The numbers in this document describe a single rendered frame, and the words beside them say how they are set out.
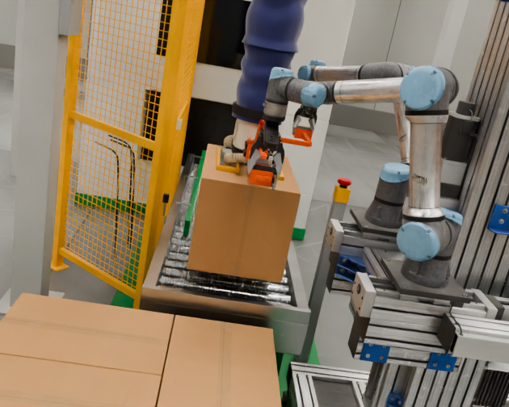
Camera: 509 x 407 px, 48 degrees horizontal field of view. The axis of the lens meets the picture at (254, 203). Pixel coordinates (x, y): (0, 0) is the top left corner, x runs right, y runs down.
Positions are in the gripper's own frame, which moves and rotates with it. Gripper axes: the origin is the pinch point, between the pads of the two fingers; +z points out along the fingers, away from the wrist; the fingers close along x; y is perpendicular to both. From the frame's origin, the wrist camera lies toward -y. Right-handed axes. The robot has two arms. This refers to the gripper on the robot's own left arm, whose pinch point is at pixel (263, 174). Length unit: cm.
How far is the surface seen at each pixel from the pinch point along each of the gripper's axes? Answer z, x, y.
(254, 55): -35, 6, 52
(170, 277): 67, 27, 47
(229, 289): 67, 0, 44
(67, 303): 67, 64, 14
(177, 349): 67, 20, -7
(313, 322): 96, -50, 77
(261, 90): -22, 1, 50
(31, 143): 28, 104, 92
